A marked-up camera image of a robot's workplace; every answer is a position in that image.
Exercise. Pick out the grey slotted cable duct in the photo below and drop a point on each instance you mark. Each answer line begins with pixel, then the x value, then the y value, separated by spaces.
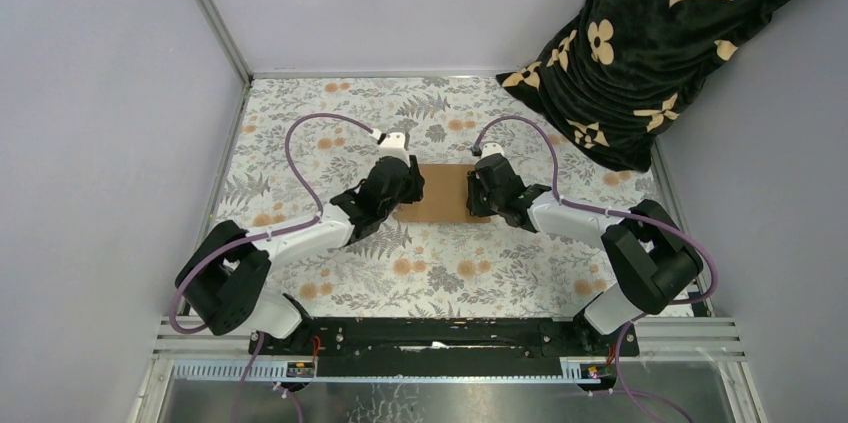
pixel 301 372

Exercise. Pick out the floral patterned table mat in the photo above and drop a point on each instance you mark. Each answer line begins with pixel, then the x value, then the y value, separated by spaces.
pixel 304 140

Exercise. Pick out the brown cardboard box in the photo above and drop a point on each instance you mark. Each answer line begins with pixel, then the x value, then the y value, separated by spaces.
pixel 445 197

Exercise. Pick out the black beige flower blanket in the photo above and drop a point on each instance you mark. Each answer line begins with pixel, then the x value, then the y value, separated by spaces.
pixel 621 72

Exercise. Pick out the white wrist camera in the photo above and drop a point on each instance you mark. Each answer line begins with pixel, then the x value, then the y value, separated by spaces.
pixel 392 144
pixel 487 149

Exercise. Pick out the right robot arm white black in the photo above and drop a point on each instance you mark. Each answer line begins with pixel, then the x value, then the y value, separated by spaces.
pixel 650 257

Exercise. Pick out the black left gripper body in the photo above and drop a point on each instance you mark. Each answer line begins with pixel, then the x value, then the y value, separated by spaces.
pixel 409 192

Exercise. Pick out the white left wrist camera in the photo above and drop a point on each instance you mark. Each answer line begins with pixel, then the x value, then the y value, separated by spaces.
pixel 392 144

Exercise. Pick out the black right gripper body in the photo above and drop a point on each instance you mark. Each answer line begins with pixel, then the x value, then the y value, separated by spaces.
pixel 482 203

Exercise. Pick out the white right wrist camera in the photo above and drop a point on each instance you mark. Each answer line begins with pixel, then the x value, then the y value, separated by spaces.
pixel 487 149

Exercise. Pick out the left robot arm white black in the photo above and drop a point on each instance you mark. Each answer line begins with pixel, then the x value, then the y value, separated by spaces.
pixel 224 280

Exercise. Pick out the aluminium frame post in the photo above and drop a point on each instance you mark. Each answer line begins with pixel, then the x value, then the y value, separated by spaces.
pixel 224 37

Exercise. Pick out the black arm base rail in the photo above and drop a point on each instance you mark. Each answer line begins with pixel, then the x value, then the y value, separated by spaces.
pixel 474 345

